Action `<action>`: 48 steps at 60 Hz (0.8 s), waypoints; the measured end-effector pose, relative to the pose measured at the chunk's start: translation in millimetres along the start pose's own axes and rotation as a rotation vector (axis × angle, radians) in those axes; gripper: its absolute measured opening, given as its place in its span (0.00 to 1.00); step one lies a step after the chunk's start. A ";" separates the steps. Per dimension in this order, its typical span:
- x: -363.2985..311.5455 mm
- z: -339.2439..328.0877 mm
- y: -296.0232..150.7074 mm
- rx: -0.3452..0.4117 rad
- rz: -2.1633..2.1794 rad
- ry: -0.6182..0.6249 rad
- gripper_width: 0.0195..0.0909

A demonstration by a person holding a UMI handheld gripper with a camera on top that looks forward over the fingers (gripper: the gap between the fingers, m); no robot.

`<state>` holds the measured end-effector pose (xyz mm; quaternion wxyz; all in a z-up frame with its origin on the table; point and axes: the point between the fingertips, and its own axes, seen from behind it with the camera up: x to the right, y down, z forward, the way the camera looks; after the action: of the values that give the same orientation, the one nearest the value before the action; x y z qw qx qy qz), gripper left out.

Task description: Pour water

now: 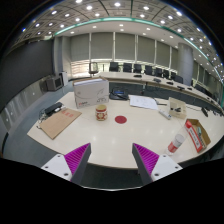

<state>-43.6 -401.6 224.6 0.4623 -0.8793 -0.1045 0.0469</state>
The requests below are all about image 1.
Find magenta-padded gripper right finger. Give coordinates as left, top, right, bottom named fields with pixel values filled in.
left=132, top=142, right=184, bottom=186

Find flat round red coaster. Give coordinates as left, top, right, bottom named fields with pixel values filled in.
left=114, top=115, right=128, bottom=125

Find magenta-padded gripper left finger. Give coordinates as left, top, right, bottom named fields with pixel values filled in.
left=40, top=142, right=92, bottom=185

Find small open white box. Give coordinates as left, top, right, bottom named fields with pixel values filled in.
left=167, top=96, right=188, bottom=120

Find black flat device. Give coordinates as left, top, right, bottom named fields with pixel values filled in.
left=43, top=101, right=64, bottom=118

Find open red-sided cardboard box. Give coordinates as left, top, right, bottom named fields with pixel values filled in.
left=184, top=118, right=212, bottom=154

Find old grey monitor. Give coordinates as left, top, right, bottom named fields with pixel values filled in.
left=45, top=74, right=64, bottom=92

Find group of ceiling lights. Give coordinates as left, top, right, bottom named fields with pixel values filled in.
left=21, top=0, right=224, bottom=79

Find white printed paper sheets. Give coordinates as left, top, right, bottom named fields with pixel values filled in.
left=128, top=94, right=159, bottom=111

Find clear red-capped water bottle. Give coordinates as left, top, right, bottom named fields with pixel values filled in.
left=164, top=119, right=194, bottom=157

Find red and white mug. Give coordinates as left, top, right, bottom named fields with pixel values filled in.
left=95, top=104, right=108, bottom=122

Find row of black office chairs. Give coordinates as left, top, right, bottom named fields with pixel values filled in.
left=108, top=61, right=186, bottom=84

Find white power strip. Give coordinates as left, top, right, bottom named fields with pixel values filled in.
left=157, top=108, right=172, bottom=121

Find long curved conference desk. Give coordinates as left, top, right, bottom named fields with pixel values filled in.
left=71, top=70, right=224, bottom=113

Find white printer paper box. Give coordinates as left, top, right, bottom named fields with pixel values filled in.
left=72, top=77, right=110, bottom=110

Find black desk phone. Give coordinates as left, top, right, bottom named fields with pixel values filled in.
left=109, top=87, right=130, bottom=101

